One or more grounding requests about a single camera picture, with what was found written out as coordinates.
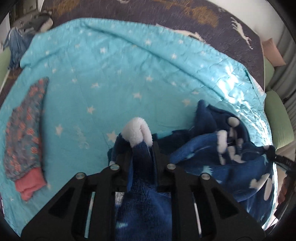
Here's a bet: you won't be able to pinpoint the navy fleece star pajama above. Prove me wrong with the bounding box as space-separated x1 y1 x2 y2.
107 100 274 240

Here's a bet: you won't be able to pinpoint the folded floral pink clothes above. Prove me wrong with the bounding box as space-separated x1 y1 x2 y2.
4 77 49 201

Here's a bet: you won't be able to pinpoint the pile of denim clothes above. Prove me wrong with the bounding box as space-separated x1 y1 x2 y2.
3 11 53 70

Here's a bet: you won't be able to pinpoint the person's right hand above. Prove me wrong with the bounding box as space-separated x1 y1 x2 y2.
277 175 290 204

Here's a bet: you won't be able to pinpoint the green pillow near curtain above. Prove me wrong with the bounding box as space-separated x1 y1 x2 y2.
264 90 295 149

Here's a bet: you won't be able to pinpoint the grey curtain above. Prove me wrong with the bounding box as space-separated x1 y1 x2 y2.
267 28 295 130

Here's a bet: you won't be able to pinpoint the green pillow at headboard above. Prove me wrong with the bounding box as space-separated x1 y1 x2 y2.
264 57 275 88

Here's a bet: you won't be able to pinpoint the pink pillow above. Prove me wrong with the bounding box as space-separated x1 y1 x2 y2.
262 38 286 67

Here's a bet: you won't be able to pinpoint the turquoise star quilt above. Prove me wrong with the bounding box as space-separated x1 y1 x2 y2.
1 18 272 234

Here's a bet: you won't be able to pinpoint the dark deer pattern bedsheet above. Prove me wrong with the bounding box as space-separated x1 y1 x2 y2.
0 0 265 110

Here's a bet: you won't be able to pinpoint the green pillow left side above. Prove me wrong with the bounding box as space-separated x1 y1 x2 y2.
0 47 11 84

